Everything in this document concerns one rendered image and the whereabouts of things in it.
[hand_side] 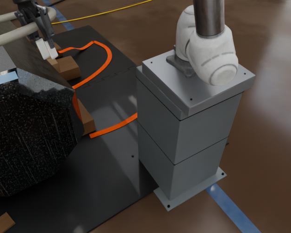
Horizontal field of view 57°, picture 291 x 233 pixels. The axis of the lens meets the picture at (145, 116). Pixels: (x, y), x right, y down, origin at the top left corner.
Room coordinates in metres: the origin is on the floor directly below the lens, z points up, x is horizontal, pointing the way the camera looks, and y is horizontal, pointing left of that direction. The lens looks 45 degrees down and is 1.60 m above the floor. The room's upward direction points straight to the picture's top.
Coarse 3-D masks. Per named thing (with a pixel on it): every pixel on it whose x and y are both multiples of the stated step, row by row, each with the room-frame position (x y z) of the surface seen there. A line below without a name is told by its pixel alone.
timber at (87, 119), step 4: (80, 104) 1.63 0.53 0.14; (80, 108) 1.59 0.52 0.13; (84, 108) 1.59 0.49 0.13; (80, 112) 1.54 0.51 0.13; (84, 112) 1.54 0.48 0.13; (88, 112) 1.54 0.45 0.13; (84, 116) 1.49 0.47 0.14; (88, 116) 1.49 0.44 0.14; (84, 120) 1.45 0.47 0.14; (88, 120) 1.45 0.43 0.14; (92, 120) 1.45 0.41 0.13; (84, 124) 1.41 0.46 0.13; (88, 124) 1.43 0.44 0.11; (92, 124) 1.45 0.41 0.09; (84, 128) 1.41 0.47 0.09; (88, 128) 1.43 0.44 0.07; (92, 128) 1.44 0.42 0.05; (84, 132) 1.41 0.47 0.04; (88, 132) 1.42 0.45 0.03
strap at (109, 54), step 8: (72, 48) 2.56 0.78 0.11; (80, 48) 2.69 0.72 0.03; (104, 48) 2.71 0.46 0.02; (104, 64) 2.39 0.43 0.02; (96, 72) 2.24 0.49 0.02; (88, 80) 2.11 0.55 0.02; (136, 112) 1.66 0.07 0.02; (128, 120) 1.56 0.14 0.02; (112, 128) 1.48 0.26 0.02; (96, 136) 1.39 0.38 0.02
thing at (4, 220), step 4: (0, 216) 0.74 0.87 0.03; (4, 216) 0.74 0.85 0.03; (8, 216) 0.74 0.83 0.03; (0, 220) 0.71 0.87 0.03; (4, 220) 0.71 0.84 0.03; (8, 220) 0.71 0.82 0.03; (12, 220) 0.71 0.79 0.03; (0, 224) 0.69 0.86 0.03; (4, 224) 0.69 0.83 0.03; (8, 224) 0.69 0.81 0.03; (12, 224) 0.69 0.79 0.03; (0, 228) 0.66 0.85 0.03; (4, 228) 0.66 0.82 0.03; (8, 228) 0.67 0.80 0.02; (0, 232) 0.64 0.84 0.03; (4, 232) 0.65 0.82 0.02
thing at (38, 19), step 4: (28, 8) 0.86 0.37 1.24; (28, 12) 0.86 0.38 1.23; (32, 12) 0.86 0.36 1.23; (32, 16) 0.85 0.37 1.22; (36, 20) 0.85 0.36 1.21; (40, 20) 0.86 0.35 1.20; (40, 24) 0.85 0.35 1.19; (40, 28) 0.85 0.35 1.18; (44, 28) 0.85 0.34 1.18; (44, 32) 0.84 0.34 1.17; (44, 36) 0.84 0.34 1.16; (44, 40) 0.83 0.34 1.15
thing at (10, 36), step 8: (48, 8) 1.07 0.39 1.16; (0, 16) 1.16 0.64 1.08; (8, 16) 1.16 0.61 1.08; (32, 24) 0.85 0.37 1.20; (8, 32) 0.79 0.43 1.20; (16, 32) 0.79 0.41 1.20; (24, 32) 0.81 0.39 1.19; (32, 32) 0.83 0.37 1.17; (0, 40) 0.76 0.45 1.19; (8, 40) 0.77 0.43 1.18
